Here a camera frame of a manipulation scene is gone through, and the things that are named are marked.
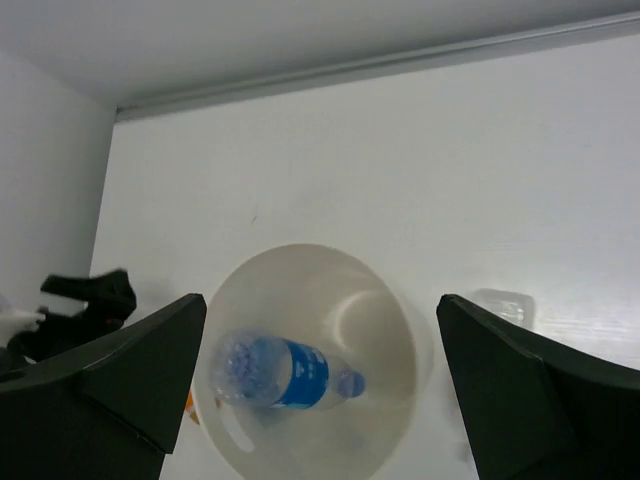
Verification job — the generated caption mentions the white round plastic bin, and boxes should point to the white round plastic bin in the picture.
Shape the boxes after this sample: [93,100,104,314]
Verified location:
[192,244,434,479]

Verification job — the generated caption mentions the blue label plastic bottle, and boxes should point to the blue label plastic bottle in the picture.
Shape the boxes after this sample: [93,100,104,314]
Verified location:
[208,329,366,410]

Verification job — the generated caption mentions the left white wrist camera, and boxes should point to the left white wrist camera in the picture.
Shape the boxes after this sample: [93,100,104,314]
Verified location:
[0,295,45,348]

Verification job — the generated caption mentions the clear bottle white cap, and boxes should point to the clear bottle white cap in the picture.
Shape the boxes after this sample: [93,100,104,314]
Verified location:
[472,289,536,329]

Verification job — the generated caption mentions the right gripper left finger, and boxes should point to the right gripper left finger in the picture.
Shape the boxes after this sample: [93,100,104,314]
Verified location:
[1,293,207,479]

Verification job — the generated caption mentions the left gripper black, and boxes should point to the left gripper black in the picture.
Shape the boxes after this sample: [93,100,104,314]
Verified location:
[4,269,137,363]

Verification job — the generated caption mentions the orange juice bottle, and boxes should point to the orange juice bottle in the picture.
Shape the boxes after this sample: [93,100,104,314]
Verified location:
[185,392,200,425]

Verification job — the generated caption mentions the aluminium frame rail back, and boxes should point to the aluminium frame rail back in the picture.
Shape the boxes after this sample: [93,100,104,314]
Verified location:
[115,10,639,123]

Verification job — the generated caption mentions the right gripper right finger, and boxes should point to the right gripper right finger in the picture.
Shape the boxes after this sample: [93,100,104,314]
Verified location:
[436,294,639,479]

